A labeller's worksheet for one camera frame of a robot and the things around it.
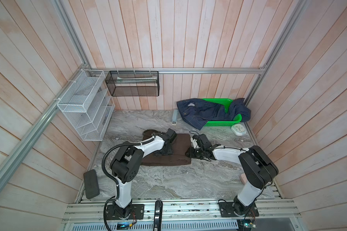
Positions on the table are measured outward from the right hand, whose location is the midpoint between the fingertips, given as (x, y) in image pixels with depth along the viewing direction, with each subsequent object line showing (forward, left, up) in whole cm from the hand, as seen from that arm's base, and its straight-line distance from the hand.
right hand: (187, 153), depth 95 cm
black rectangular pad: (-22, +56, +2) cm, 60 cm away
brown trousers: (+5, +5, +1) cm, 7 cm away
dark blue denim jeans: (+33, -10, +5) cm, 35 cm away
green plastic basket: (+44, -34, +5) cm, 56 cm away
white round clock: (+20, -39, +2) cm, 44 cm away
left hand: (-2, +15, 0) cm, 15 cm away
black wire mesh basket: (+43, +39, +25) cm, 64 cm away
